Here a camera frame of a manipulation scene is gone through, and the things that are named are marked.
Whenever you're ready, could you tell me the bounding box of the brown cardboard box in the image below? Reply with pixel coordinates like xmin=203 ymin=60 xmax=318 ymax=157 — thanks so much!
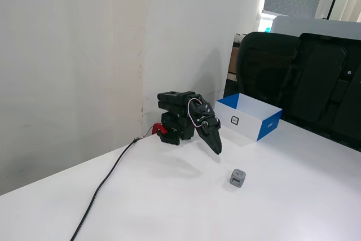
xmin=227 ymin=33 xmax=246 ymax=82

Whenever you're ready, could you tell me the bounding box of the gray block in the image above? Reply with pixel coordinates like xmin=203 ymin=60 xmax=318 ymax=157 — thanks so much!
xmin=229 ymin=168 xmax=247 ymax=189

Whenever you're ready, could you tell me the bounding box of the black office chair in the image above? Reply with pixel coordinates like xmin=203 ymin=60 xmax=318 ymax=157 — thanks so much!
xmin=236 ymin=31 xmax=300 ymax=107

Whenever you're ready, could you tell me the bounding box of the black power cable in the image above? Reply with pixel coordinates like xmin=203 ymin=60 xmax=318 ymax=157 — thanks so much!
xmin=69 ymin=128 xmax=155 ymax=241

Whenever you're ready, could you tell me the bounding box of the pink white servo wire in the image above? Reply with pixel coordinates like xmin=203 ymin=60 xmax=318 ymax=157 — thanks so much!
xmin=187 ymin=98 xmax=210 ymax=128

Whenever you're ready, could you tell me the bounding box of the red and black table clamp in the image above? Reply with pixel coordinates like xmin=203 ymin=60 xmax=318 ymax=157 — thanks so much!
xmin=151 ymin=122 xmax=181 ymax=146

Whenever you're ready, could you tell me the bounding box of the blue and white cardboard box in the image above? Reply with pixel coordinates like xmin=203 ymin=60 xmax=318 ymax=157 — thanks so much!
xmin=214 ymin=93 xmax=284 ymax=142

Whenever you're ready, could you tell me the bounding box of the white partition panel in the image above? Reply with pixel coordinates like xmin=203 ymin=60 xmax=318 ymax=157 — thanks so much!
xmin=271 ymin=15 xmax=361 ymax=41

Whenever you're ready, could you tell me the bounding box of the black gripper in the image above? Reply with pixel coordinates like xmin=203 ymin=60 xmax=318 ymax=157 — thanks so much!
xmin=187 ymin=94 xmax=224 ymax=156

